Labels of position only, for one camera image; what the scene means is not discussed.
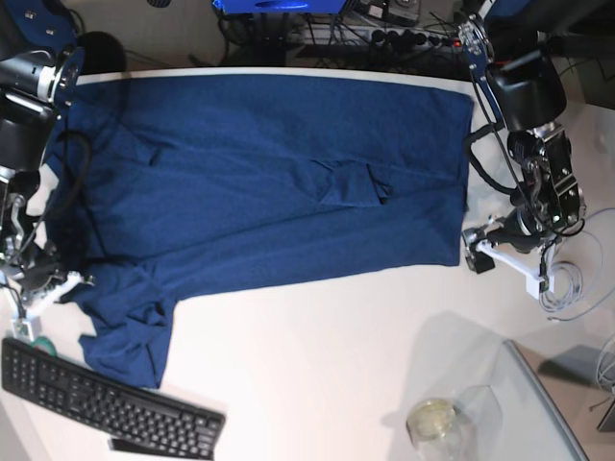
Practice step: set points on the clear glass jar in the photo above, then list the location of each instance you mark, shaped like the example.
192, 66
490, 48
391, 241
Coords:
464, 427

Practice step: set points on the white power strip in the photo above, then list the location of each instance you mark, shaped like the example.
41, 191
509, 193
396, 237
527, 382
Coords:
321, 34

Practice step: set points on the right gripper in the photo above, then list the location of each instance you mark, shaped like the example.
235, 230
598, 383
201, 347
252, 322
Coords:
43, 282

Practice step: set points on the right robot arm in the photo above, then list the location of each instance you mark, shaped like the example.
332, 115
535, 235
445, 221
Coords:
41, 61

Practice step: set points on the blue box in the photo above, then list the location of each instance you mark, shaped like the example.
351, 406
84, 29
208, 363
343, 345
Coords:
280, 6

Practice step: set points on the blue long-sleeve t-shirt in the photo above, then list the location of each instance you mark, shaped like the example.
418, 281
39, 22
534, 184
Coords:
212, 184

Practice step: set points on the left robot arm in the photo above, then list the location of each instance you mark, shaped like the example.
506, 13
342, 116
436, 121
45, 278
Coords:
522, 151

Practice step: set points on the black computer keyboard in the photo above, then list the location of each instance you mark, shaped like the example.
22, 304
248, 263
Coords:
149, 421

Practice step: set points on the green tape roll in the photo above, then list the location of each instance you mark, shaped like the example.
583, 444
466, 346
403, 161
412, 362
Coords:
44, 344

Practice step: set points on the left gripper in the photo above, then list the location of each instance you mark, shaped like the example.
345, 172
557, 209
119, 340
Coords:
520, 230

